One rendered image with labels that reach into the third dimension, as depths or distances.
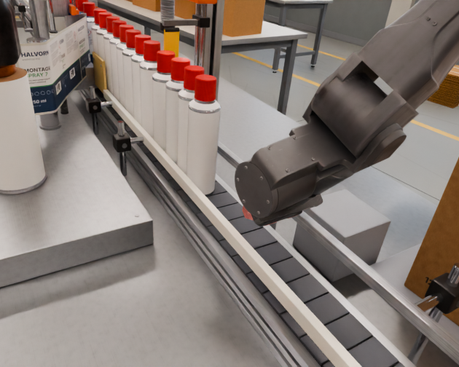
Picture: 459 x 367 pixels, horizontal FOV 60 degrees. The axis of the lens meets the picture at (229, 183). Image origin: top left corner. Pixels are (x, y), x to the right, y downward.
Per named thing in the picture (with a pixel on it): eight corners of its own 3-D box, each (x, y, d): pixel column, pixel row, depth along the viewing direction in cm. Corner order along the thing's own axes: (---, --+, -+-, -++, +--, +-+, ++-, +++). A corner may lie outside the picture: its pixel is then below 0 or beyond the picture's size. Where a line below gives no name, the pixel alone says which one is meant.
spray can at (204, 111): (180, 186, 72) (182, 73, 61) (204, 180, 75) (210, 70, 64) (195, 200, 69) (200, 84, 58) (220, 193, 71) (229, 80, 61)
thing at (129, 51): (122, 117, 97) (117, 28, 86) (143, 114, 99) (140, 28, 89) (130, 125, 93) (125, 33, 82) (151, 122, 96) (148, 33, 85)
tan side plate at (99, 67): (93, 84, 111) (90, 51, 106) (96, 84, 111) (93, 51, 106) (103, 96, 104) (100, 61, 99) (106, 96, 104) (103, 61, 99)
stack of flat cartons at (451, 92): (394, 89, 446) (403, 62, 430) (415, 83, 479) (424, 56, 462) (452, 108, 408) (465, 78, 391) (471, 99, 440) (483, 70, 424)
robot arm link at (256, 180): (415, 129, 35) (351, 67, 38) (326, 167, 29) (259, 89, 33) (348, 204, 44) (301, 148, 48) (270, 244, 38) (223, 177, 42)
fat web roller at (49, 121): (37, 124, 90) (22, 36, 80) (59, 121, 92) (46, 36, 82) (41, 132, 86) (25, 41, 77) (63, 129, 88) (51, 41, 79)
